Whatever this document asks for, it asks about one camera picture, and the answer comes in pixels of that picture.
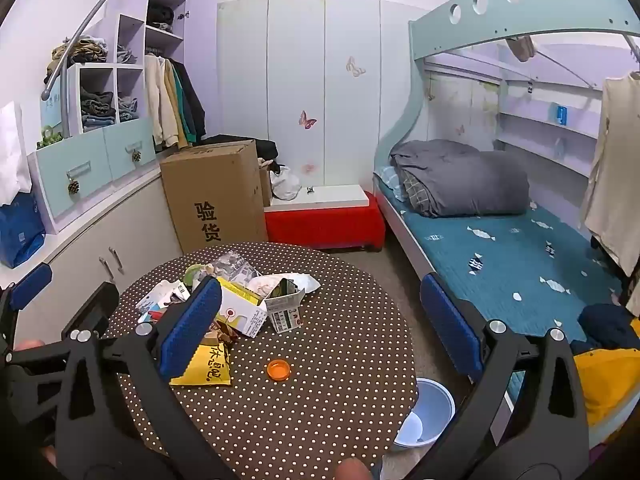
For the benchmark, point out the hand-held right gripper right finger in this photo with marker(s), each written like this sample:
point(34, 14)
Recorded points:
point(450, 320)

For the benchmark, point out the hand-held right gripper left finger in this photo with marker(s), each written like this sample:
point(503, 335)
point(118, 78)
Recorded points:
point(190, 327)

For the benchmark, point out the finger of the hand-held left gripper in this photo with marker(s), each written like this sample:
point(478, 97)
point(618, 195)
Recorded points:
point(30, 282)
point(97, 305)

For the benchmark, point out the white blue paper packet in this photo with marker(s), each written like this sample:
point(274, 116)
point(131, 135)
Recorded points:
point(155, 295)

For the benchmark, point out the yellow white medicine box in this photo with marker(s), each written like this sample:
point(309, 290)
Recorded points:
point(245, 315)

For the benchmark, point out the pale blue plastic bin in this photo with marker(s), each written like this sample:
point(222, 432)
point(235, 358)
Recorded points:
point(430, 410)

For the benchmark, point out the person's left hand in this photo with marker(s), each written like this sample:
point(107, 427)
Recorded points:
point(29, 344)

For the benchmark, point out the person's right hand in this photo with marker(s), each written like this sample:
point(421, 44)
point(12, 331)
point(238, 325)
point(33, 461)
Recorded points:
point(352, 470)

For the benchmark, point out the yellow snack bag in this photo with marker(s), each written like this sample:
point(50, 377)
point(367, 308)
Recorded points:
point(210, 367)

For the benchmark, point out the blue bag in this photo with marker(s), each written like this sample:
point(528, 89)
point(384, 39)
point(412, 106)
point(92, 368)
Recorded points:
point(20, 235)

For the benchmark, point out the green round lid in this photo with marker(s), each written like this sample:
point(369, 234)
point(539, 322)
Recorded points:
point(192, 275)

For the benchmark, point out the printed newspaper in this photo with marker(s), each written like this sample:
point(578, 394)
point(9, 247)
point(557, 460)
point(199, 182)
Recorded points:
point(235, 265)

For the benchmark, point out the blue patterned bedsheet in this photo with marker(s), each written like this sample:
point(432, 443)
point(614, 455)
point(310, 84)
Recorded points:
point(500, 260)

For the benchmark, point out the white low cabinet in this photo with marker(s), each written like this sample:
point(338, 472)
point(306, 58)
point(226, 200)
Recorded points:
point(140, 230)

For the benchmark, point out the small white carton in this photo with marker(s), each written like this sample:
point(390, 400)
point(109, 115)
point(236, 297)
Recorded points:
point(285, 315)

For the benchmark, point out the orange bottle cap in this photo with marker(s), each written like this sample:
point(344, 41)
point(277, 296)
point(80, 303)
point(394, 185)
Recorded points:
point(278, 369)

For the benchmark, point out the pinecone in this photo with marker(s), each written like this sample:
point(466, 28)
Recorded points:
point(74, 187)
point(136, 156)

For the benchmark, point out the wide teal drawer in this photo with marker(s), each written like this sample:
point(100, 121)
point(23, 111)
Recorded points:
point(55, 180)

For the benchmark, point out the white crumpled plastic bag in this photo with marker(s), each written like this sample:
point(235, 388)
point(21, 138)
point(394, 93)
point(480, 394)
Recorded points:
point(306, 282)

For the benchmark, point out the plaid blanket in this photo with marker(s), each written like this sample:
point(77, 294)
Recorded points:
point(417, 192)

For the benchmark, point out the large cardboard box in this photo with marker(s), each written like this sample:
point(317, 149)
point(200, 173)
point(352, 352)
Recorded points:
point(215, 195)

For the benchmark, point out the grey quilt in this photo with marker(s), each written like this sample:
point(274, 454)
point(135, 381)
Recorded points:
point(465, 180)

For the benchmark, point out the round polka dot table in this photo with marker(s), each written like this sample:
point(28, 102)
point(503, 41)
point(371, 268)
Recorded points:
point(310, 410)

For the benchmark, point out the small green plant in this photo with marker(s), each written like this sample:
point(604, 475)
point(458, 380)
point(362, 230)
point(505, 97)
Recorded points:
point(50, 137)

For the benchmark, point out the blue checked pillow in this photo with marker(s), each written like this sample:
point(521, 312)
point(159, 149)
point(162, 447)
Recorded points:
point(387, 180)

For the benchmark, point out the narrow teal drawer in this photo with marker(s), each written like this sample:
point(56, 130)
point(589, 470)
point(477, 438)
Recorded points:
point(120, 152)

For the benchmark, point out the dark blue garment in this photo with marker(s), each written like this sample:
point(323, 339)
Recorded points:
point(605, 325)

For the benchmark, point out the red bench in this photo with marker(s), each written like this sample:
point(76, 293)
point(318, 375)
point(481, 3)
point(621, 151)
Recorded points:
point(325, 225)

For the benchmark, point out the small cardboard box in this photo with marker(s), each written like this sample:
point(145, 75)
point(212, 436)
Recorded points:
point(264, 185)

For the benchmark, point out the yellow garment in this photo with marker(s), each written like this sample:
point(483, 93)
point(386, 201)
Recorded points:
point(610, 380)

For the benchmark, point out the white board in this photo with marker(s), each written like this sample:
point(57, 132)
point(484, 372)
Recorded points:
point(325, 195)

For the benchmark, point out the folded dark clothes stack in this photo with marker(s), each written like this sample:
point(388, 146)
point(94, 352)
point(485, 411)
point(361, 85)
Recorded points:
point(97, 107)

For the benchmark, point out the mustard hanging garment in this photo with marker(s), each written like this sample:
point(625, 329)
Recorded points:
point(180, 130)

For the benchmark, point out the black bag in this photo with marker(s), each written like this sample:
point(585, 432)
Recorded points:
point(265, 149)

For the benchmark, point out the folded blue jeans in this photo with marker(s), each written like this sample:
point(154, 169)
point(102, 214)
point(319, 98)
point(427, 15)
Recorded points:
point(128, 109)

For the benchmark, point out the green hanging garment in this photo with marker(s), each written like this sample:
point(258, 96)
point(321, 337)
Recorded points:
point(189, 120)

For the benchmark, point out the cream hanging jacket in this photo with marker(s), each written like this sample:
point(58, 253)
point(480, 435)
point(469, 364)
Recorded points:
point(160, 105)

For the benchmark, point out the black hanging coat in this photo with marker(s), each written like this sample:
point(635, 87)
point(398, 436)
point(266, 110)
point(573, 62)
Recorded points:
point(196, 105)

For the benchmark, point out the cream hanging shirt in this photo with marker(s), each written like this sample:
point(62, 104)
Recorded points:
point(615, 170)

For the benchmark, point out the small blue box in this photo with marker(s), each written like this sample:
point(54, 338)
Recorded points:
point(562, 114)

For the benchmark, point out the olive clothes pile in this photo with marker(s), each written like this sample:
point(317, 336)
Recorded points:
point(80, 52)

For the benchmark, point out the pink butterfly sticker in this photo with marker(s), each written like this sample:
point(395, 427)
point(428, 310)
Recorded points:
point(307, 120)

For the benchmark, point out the grey crumpled clothes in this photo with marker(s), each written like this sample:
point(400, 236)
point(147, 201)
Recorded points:
point(126, 56)

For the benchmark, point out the pale butterfly sticker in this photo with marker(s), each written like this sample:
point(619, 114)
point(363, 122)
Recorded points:
point(355, 67)

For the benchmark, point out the brown hanging cloth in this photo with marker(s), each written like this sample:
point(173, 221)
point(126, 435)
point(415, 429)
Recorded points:
point(521, 49)

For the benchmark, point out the white wardrobe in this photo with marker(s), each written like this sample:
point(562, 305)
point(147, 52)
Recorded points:
point(295, 60)

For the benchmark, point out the lilac stair shelf cabinet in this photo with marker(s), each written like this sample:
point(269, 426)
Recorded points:
point(132, 2)

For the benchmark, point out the teal bunk bed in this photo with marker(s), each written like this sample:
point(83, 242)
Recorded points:
point(500, 20)

